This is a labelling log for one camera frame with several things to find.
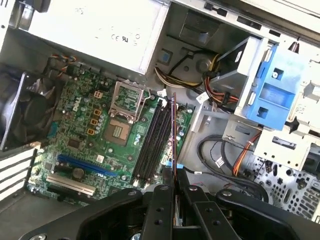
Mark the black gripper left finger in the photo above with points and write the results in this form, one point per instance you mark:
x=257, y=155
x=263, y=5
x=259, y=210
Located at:
x=161, y=212

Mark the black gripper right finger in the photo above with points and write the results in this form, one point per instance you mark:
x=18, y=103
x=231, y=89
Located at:
x=215, y=225

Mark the RAM stick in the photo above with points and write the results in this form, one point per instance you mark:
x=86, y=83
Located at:
x=174, y=125

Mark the black RAM slot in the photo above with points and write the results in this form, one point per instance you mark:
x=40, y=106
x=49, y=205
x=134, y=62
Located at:
x=147, y=140
x=165, y=140
x=159, y=140
x=153, y=140

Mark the green Dell motherboard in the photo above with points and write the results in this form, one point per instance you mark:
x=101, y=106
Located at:
x=120, y=160

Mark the open black PC case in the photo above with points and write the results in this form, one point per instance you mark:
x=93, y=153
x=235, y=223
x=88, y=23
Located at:
x=192, y=150

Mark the blue expansion slot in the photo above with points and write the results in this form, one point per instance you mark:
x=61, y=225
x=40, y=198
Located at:
x=85, y=164

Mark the CPU socket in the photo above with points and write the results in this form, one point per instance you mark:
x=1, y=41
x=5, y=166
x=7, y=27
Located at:
x=116, y=132

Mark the round coin battery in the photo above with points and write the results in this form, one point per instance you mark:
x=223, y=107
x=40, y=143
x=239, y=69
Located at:
x=78, y=172

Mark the grey expansion slot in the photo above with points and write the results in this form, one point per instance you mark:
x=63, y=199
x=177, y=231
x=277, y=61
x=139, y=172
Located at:
x=70, y=184

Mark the metal disk bay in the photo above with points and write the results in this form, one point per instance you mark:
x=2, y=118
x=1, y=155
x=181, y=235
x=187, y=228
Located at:
x=282, y=155

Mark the blue board connector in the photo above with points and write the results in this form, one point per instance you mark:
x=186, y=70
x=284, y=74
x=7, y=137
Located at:
x=53, y=132

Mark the grey metal drive cage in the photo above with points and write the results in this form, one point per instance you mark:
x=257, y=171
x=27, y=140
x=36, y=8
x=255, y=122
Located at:
x=232, y=82

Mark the black case fan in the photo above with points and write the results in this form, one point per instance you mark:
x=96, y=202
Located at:
x=30, y=112

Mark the silver power supply box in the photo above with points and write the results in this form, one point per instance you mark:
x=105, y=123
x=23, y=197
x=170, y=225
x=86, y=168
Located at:
x=87, y=30

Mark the metal socket cover frame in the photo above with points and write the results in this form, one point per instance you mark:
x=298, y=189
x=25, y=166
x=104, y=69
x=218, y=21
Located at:
x=114, y=100

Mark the blue plastic drive bracket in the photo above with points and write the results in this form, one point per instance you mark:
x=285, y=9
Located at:
x=272, y=100

